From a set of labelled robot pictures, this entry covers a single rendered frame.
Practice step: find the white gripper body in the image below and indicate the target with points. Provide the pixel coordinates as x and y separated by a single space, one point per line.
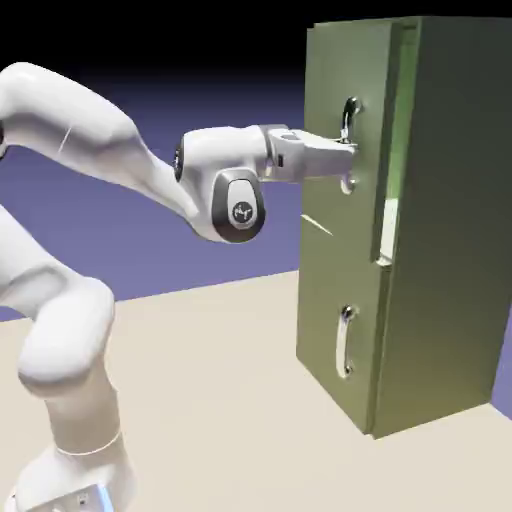
326 156

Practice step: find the large green cabinet door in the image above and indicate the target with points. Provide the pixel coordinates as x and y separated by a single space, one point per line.
340 72

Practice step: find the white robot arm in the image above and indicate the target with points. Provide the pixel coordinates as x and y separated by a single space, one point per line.
100 132

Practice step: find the green cabinet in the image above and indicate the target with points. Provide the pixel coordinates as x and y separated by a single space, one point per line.
448 224

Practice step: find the small green cabinet door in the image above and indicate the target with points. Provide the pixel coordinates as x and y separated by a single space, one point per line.
320 304

